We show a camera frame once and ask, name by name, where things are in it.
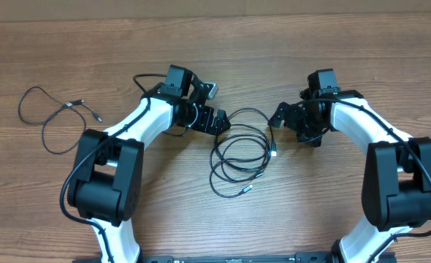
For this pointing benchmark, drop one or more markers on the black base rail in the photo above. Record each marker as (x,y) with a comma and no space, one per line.
(233,258)

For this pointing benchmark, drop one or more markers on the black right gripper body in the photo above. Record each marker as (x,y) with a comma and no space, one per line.
(290,117)

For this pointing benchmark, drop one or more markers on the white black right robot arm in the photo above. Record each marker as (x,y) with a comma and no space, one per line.
(396,187)

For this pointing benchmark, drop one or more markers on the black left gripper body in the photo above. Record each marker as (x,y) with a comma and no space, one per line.
(212,120)

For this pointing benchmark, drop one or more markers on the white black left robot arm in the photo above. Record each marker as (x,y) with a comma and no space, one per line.
(103,188)

